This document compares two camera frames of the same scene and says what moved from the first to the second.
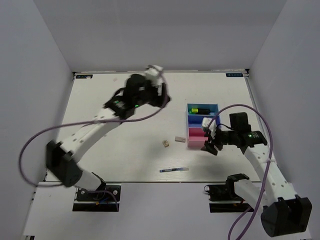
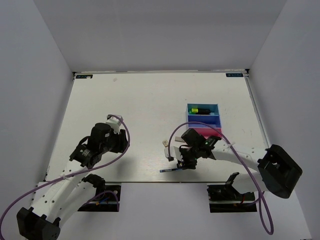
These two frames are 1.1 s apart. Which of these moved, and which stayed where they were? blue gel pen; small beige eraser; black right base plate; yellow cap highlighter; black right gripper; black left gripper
Moved: black left gripper; black right gripper
Stayed: black right base plate; yellow cap highlighter; blue gel pen; small beige eraser
